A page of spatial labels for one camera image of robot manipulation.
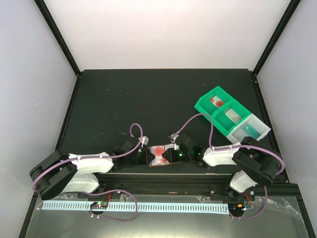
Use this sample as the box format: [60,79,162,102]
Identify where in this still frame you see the red dotted white card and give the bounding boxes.
[150,146,169,166]

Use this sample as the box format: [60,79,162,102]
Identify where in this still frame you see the brown leather card holder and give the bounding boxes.
[149,143,175,167]

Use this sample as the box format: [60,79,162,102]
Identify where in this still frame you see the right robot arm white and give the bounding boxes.
[161,134,285,201]

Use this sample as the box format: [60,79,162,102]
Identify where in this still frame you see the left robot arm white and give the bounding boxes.
[29,136,155,200]

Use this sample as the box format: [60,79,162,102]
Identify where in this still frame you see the white card in bin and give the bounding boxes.
[225,109,242,124]

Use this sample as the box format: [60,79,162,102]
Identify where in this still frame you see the red dotted card in bin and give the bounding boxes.
[210,95,225,108]

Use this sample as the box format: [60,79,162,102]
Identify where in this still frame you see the teal card in bin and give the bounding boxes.
[243,124,261,139]

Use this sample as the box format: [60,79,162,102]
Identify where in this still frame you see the green bin far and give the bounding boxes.
[194,86,234,117]

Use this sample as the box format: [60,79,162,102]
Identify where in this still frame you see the green bin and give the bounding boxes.
[194,86,234,117]
[212,99,251,136]

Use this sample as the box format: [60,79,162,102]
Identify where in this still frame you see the green bin middle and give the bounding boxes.
[212,99,251,136]

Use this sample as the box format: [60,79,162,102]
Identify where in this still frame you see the small circuit board left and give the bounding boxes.
[90,201,108,209]

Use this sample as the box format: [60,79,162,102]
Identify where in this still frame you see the small circuit board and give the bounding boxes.
[90,201,108,209]
[228,203,254,212]

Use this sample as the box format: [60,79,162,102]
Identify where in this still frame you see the white translucent bin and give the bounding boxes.
[226,114,271,144]

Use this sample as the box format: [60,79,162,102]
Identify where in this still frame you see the small circuit board right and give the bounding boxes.
[228,203,254,212]

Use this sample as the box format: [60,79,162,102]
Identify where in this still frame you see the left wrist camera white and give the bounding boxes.
[141,136,149,147]

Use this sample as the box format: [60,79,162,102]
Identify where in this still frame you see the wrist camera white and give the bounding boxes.
[141,136,149,147]
[170,133,179,150]

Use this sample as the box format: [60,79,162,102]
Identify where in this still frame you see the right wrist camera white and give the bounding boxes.
[170,133,179,150]

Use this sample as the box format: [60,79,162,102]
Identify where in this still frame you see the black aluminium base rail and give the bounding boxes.
[100,174,302,199]

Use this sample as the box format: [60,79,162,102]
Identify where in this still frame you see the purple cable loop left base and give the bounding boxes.
[88,189,138,221]

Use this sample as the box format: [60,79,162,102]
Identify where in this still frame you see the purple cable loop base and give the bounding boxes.
[229,185,268,221]
[88,189,138,221]

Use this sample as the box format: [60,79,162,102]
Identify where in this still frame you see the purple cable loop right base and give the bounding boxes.
[229,185,268,221]

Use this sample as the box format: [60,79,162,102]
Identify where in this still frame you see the white slotted cable duct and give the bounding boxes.
[42,200,229,215]

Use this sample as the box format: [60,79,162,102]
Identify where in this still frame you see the black frame post right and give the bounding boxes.
[253,0,301,76]

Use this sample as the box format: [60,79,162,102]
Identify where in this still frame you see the black frame post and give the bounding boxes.
[253,0,301,76]
[34,0,81,76]

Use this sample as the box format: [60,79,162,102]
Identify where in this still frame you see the black frame post left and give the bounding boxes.
[34,0,81,76]

